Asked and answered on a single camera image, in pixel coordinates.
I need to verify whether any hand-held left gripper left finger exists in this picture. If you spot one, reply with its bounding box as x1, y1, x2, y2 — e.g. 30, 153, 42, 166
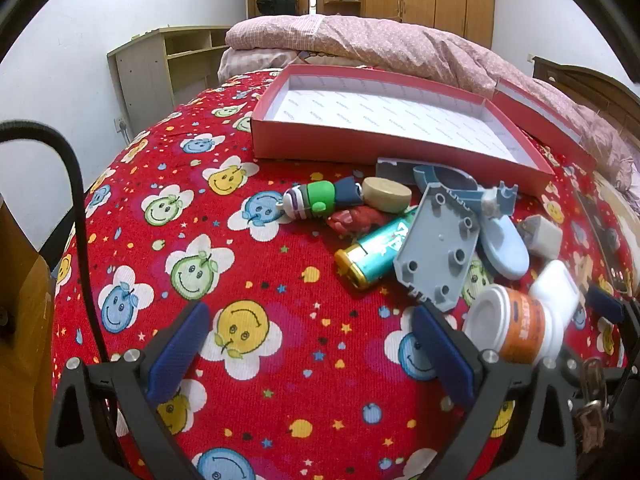
45, 301, 211, 480

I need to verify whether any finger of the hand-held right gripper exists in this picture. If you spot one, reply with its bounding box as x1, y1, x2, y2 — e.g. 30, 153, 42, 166
585, 284, 640, 376

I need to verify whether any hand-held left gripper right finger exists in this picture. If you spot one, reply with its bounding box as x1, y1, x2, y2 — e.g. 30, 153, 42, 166
411, 304, 581, 480

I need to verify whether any white plastic case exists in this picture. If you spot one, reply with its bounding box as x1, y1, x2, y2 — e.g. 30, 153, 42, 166
529, 259, 585, 326

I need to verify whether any white bottle orange label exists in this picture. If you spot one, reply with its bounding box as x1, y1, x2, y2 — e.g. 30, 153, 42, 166
462, 284, 566, 367

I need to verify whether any white charger plug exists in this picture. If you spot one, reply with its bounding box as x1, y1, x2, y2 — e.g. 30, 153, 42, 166
516, 215, 565, 256

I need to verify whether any grey plastic plate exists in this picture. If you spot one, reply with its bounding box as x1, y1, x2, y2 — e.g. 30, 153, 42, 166
393, 182, 482, 312

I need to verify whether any light blue oval piece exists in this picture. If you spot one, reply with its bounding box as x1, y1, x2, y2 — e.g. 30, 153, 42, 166
477, 210, 531, 281

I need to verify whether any green candy packet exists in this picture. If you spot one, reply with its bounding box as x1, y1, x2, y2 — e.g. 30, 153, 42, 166
334, 206, 418, 288

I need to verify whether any small red toy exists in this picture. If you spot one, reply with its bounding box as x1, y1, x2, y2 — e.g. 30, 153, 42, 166
327, 206, 396, 236

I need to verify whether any round wooden disc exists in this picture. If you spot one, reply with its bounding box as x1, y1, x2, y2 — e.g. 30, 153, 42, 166
361, 176, 413, 213

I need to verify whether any blue plastic hook piece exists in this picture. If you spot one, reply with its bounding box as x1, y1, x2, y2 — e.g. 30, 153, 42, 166
412, 164, 519, 221

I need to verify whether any grey plastic piece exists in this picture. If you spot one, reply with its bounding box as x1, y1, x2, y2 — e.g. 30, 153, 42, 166
376, 156, 476, 196

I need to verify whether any green toy figure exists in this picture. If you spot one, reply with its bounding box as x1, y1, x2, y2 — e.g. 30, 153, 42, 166
282, 179, 363, 221

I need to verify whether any red cardboard box tray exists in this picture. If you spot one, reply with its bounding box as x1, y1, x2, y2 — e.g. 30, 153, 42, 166
250, 64, 556, 196

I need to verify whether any black smartphone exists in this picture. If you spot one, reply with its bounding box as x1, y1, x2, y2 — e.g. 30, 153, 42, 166
572, 187, 632, 296

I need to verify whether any brown cardboard box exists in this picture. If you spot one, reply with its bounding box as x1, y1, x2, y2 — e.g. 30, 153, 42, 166
0, 195, 56, 480

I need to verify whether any red cardboard box lid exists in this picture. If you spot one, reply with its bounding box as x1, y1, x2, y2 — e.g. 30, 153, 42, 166
492, 77, 598, 173

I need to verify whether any dark wooden headboard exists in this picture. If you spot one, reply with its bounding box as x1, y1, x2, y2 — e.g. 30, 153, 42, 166
531, 56, 640, 126

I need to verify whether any beige wooden shelf unit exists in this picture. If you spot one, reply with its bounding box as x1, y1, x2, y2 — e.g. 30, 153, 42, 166
107, 26, 233, 133

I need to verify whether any pink quilt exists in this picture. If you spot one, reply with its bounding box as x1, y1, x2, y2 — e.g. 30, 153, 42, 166
217, 14, 640, 191

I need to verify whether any black cable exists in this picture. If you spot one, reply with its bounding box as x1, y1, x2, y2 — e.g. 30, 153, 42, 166
0, 120, 111, 366

